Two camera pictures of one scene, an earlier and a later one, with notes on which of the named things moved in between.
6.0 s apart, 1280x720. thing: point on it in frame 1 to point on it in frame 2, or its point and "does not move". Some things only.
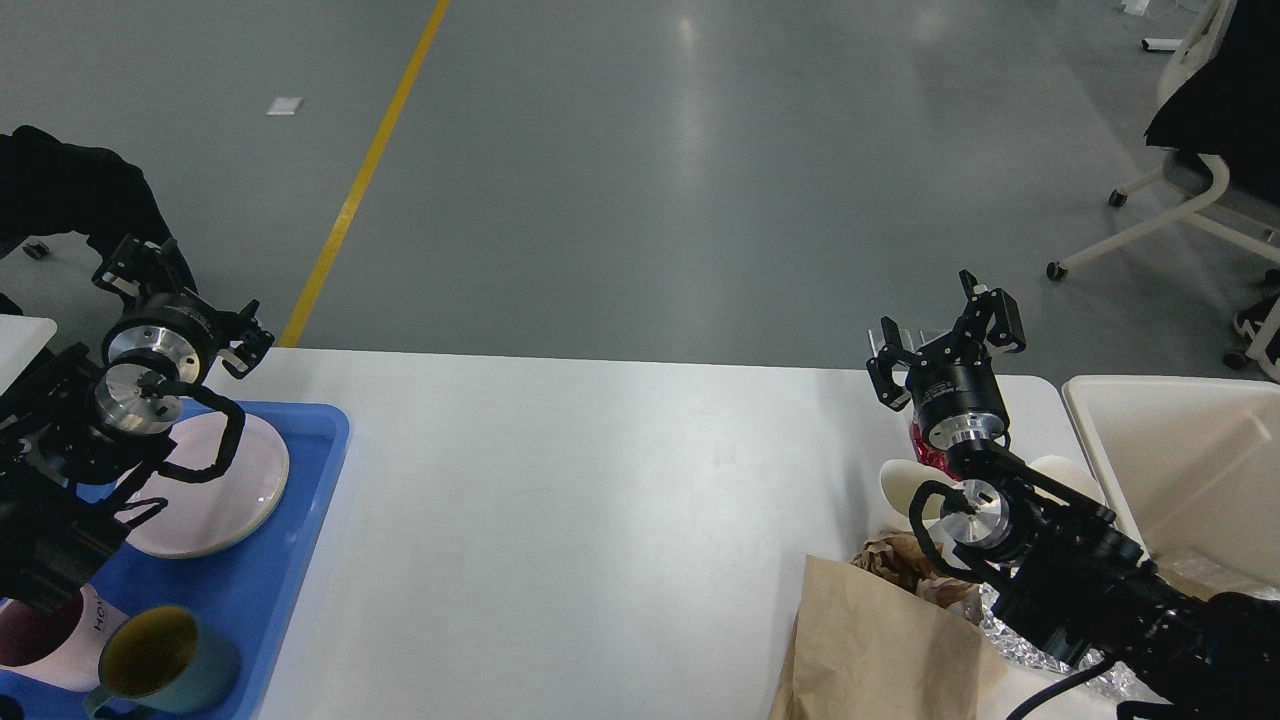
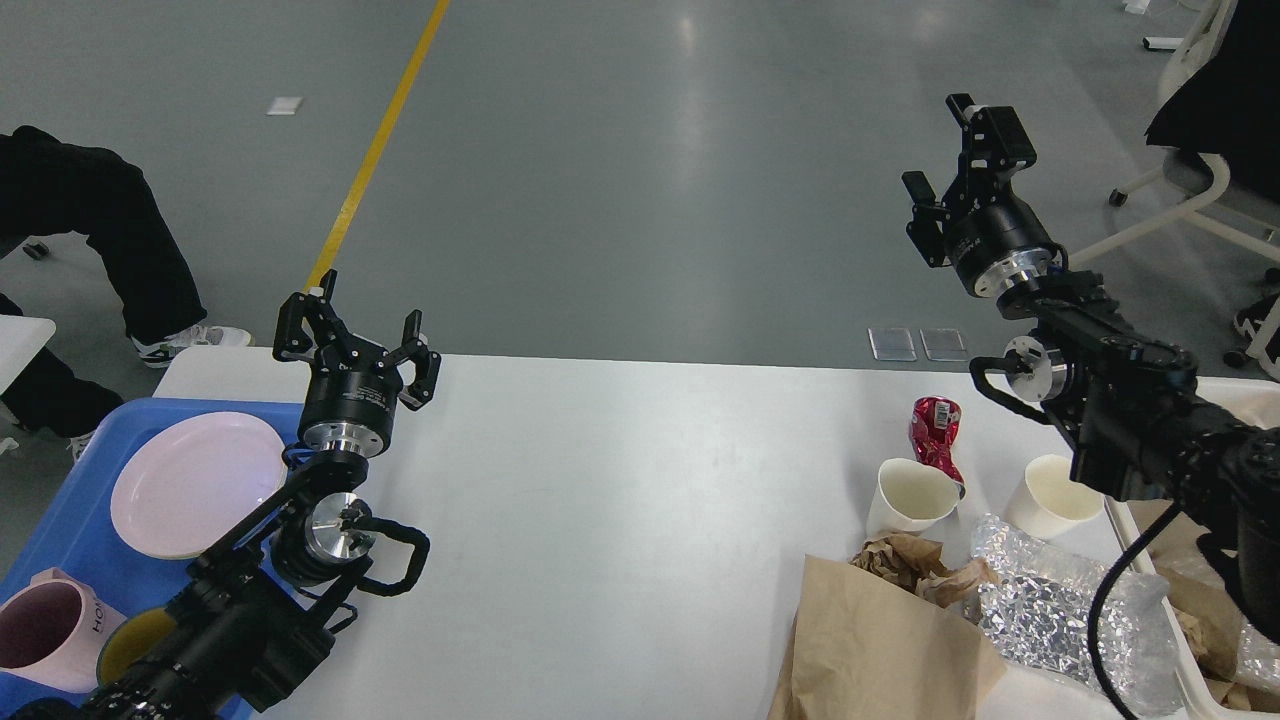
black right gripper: [955, 405] to [995, 240]
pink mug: [58, 644] does not move
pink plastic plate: [212, 516] does not move
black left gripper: [163, 325] to [349, 402]
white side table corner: [22, 337] does not move
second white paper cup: [1069, 474] does not move
